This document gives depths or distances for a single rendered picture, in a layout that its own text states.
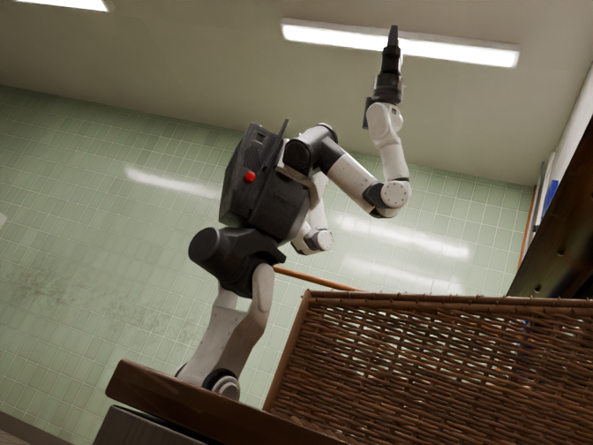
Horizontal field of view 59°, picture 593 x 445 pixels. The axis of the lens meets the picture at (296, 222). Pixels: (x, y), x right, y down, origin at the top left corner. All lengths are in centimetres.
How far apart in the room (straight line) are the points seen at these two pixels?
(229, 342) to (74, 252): 291
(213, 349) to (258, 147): 62
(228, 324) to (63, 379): 255
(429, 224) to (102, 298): 235
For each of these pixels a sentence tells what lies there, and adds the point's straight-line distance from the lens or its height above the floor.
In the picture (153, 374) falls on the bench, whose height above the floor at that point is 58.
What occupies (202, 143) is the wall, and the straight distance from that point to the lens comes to 435.
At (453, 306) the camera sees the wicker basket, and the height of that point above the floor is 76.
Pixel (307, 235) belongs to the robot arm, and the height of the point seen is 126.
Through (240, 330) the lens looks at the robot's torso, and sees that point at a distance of 157.
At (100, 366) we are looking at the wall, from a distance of 390.
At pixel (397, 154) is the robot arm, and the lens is 156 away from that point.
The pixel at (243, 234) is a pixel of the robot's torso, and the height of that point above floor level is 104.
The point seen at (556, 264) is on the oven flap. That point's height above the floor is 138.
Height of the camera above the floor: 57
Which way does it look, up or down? 22 degrees up
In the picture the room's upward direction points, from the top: 21 degrees clockwise
